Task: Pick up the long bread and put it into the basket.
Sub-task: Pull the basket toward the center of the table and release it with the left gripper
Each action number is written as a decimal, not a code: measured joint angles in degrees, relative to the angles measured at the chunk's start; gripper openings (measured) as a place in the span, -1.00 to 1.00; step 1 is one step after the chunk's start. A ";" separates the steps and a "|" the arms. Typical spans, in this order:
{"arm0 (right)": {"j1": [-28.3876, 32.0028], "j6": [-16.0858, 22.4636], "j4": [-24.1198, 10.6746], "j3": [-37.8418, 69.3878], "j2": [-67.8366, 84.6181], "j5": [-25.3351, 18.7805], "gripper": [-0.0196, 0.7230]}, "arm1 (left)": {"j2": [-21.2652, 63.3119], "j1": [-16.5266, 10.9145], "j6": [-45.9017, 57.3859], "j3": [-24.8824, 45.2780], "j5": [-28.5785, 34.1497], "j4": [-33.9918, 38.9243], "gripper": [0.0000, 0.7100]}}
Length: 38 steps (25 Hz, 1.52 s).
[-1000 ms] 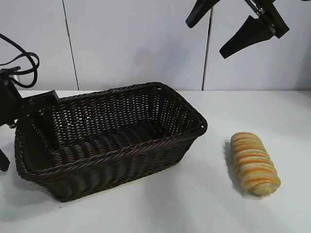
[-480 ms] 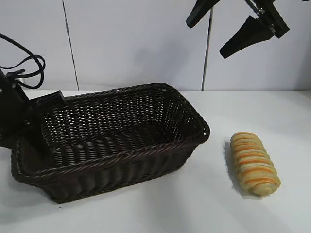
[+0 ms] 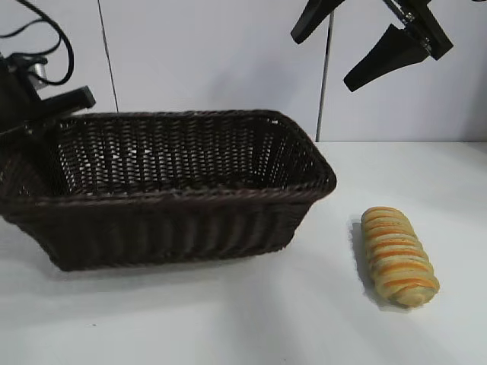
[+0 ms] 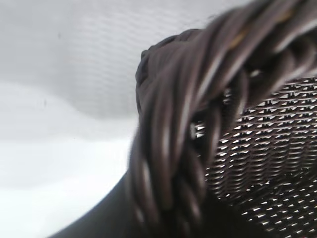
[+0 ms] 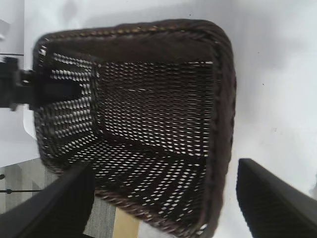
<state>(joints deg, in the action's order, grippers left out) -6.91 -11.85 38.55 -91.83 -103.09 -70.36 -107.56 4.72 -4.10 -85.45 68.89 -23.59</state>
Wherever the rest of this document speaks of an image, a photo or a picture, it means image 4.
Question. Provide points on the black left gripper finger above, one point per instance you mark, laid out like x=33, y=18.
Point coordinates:
x=111, y=218

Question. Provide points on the dark brown woven basket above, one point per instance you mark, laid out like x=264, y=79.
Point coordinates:
x=188, y=99

